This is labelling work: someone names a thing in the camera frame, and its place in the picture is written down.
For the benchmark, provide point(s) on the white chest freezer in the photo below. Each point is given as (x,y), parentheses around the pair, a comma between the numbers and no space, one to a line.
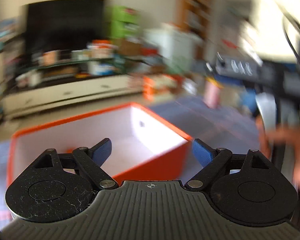
(177,48)

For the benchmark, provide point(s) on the person's right hand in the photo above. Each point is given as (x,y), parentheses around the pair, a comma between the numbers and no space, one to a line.
(281,135)

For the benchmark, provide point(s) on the blue plaid tablecloth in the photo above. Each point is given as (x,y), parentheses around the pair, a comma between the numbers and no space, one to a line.
(220,127)

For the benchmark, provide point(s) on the brown wooden shelf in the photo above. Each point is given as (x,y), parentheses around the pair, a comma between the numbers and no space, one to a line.
(193,16)

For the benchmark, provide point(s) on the green stacked plastic bins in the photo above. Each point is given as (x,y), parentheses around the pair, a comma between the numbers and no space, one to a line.
(124,22)

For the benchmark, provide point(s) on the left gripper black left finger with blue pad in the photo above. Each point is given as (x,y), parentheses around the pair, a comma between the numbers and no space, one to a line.
(58,186)

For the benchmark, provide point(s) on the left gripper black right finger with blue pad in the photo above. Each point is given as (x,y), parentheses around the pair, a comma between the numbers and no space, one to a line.
(244,188)

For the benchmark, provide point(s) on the orange gift box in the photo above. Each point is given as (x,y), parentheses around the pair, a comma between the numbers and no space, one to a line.
(162,86)

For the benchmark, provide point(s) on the black flat television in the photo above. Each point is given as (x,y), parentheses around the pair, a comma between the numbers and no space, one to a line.
(63,24)

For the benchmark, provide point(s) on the white tv cabinet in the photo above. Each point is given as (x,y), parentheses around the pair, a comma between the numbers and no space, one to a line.
(39,99)

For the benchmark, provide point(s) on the orange white storage box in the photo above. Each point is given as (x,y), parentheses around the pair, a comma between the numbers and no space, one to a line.
(144,145)

